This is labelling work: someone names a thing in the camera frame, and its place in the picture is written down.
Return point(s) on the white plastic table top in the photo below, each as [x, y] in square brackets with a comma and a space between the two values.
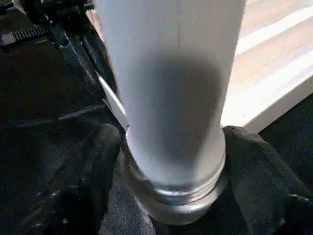
[269, 61]

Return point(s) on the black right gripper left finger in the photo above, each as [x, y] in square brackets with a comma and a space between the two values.
[80, 191]

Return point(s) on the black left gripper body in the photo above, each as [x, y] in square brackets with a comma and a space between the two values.
[36, 19]

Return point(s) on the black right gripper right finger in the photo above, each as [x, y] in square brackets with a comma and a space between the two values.
[269, 186]

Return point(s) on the white plastic table leg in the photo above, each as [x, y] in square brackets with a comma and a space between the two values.
[171, 98]

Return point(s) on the black plastic mat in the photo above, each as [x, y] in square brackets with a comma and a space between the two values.
[36, 110]

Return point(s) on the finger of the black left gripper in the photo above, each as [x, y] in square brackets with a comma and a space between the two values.
[71, 56]
[100, 61]

